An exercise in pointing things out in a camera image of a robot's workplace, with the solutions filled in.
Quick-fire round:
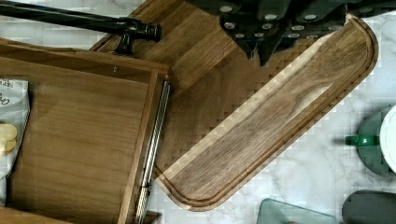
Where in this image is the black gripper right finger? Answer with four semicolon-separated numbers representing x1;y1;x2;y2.
258;0;395;66

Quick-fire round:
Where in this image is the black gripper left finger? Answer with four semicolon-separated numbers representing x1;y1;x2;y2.
186;0;289;60

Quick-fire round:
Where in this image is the black metal drawer handle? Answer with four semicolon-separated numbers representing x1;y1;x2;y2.
0;0;162;55

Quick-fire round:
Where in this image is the wooden drawer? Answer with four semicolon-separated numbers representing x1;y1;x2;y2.
1;39;169;224

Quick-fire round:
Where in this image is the wooden cutting board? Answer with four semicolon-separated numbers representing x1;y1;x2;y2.
90;0;380;213

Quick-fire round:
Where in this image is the green mug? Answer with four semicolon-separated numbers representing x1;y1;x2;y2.
345;106;395;176

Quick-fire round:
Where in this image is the white plate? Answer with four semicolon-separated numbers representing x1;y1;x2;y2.
379;106;396;173

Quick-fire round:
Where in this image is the dark grey bowl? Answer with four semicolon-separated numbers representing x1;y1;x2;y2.
342;190;396;224

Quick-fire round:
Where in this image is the white snack bag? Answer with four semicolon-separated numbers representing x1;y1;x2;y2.
0;78;30;206

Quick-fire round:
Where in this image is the metal drawer slide rail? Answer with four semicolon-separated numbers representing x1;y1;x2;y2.
133;81;171;224

